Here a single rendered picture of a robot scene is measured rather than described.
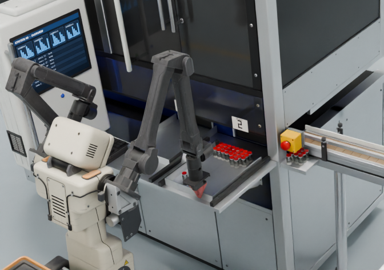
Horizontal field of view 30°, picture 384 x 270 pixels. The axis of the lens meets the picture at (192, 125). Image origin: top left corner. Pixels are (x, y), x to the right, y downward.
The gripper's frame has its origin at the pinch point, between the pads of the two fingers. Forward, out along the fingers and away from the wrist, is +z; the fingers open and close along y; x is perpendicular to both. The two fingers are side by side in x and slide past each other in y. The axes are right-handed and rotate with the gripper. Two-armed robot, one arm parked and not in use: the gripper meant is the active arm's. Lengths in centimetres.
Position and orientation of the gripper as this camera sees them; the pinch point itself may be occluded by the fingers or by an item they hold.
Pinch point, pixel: (199, 195)
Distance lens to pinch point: 292.9
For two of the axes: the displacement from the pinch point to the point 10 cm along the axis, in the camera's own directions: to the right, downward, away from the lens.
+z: 1.4, 8.6, 5.0
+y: 6.4, -4.6, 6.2
